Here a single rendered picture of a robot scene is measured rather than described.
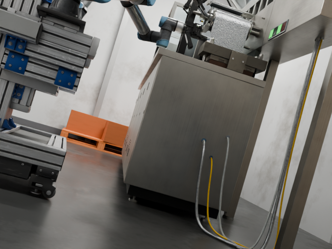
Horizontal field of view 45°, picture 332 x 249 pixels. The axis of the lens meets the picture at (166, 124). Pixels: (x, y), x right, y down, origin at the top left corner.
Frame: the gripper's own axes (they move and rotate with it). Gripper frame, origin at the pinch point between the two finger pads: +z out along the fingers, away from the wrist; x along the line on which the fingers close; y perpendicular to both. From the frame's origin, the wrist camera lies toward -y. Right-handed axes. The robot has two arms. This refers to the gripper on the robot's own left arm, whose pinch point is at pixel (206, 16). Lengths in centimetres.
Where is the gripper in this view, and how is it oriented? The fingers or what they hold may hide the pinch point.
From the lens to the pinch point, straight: 278.9
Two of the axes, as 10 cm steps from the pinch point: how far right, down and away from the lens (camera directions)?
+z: 5.5, 8.3, 0.7
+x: -1.1, -0.1, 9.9
